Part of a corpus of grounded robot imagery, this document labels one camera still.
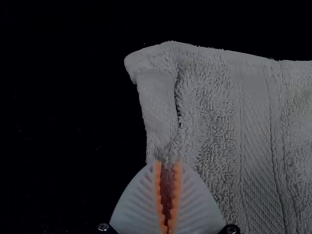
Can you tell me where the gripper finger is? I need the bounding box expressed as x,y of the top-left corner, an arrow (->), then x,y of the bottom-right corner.
168,160 -> 241,234
97,161 -> 169,234

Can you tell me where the pale towel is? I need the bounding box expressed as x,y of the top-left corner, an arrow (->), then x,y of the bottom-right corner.
123,40 -> 312,234

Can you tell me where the black mat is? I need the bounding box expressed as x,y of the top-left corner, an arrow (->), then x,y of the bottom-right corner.
0,0 -> 312,234

